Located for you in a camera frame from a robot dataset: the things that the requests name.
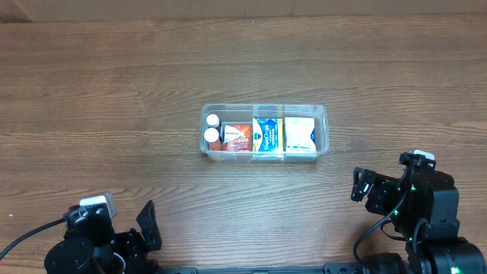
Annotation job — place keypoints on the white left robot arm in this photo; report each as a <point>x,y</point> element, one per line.
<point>91,244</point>

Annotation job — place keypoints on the white bandage box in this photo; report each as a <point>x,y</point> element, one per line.
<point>300,135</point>

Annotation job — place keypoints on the black tube white cap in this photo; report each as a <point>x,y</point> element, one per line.
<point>213,121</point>

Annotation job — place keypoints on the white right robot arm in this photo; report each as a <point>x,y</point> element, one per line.
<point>422,206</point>

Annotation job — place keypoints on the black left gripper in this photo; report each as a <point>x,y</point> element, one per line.
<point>134,239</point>

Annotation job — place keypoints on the blue Vicks VapoDrops box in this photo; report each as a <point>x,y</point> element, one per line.
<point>268,135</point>

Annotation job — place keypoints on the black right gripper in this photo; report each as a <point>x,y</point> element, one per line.
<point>379,189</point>

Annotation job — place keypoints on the red medicine box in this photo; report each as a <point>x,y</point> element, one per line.
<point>237,136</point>

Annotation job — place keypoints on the clear plastic container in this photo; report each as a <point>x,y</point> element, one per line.
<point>244,113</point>

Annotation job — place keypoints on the orange tube white cap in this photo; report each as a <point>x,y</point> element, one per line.
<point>213,138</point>

